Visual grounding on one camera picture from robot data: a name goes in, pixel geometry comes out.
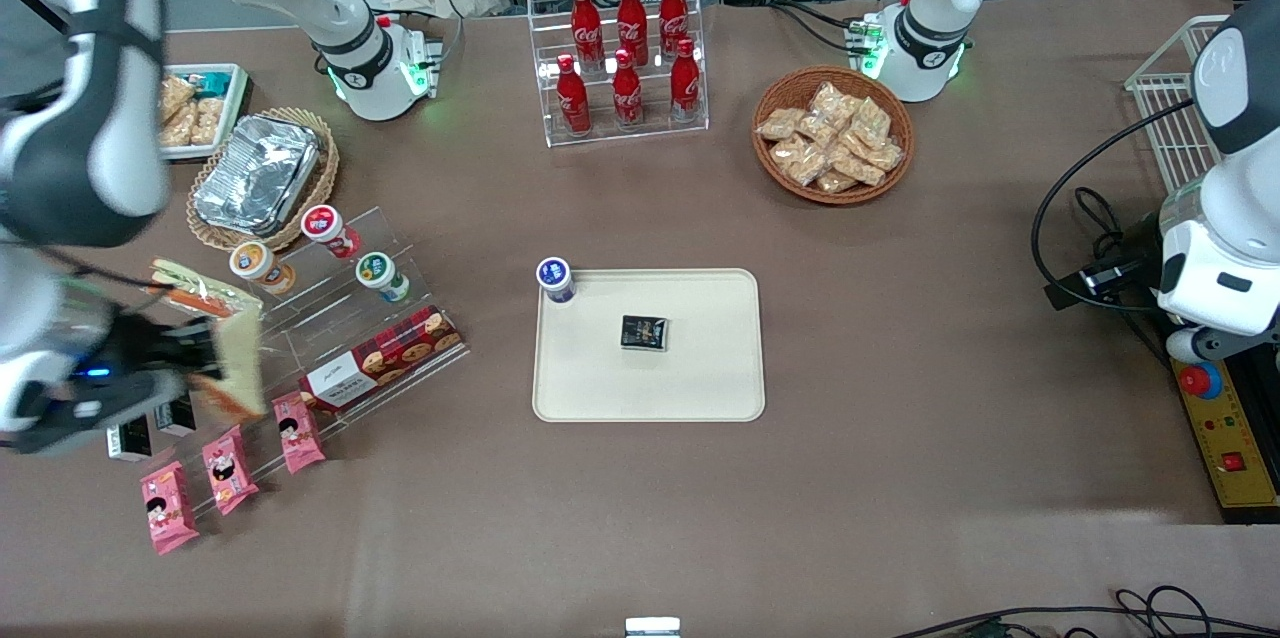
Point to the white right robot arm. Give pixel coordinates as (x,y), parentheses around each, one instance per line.
(90,148)

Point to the pink snack packet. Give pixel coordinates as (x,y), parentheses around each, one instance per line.
(298,431)
(168,510)
(229,470)

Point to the round brown wicker basket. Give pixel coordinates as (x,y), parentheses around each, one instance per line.
(770,178)

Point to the small white device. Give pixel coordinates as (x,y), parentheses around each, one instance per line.
(652,628)

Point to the red plaid cookie box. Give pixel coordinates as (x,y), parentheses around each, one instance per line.
(385,359)

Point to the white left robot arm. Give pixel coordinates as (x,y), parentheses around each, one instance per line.
(925,38)

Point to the red lid cup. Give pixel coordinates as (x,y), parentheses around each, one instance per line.
(326,227)

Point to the small black carton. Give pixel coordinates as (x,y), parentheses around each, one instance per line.
(130,442)
(643,333)
(178,416)

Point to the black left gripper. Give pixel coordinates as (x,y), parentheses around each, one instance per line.
(1137,248)

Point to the clear acrylic stepped display stand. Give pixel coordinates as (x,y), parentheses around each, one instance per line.
(330,318)

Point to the teal snack packet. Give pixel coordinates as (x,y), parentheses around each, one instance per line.
(208,82)

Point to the beige plastic tray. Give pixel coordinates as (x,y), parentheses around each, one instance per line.
(700,368)

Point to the white rectangular snack bin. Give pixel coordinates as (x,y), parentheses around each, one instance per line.
(238,93)

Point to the clear acrylic bottle rack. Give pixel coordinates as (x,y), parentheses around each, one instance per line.
(650,133)

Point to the silver foil container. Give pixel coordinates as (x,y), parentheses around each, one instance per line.
(258,173)

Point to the orange lid cup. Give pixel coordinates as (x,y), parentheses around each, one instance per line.
(258,265)

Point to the clear rice cracker packet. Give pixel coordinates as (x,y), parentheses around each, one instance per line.
(832,102)
(871,119)
(207,120)
(858,165)
(178,131)
(780,124)
(800,159)
(836,182)
(884,156)
(175,94)

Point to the green lid cup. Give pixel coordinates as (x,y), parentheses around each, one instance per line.
(380,275)

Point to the yellow control box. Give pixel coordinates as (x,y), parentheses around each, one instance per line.
(1230,438)

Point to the red cola bottle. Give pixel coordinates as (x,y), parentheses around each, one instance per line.
(586,23)
(673,13)
(631,18)
(685,83)
(627,93)
(572,100)

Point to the oval light wicker basket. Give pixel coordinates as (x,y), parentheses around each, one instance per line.
(325,178)

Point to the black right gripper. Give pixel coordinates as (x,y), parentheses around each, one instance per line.
(140,343)

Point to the blue lid cup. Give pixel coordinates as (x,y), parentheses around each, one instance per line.
(555,279)

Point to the triangle sandwich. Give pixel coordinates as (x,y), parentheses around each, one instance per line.
(200,286)
(240,363)

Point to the red emergency stop button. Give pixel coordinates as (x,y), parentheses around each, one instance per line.
(1199,381)

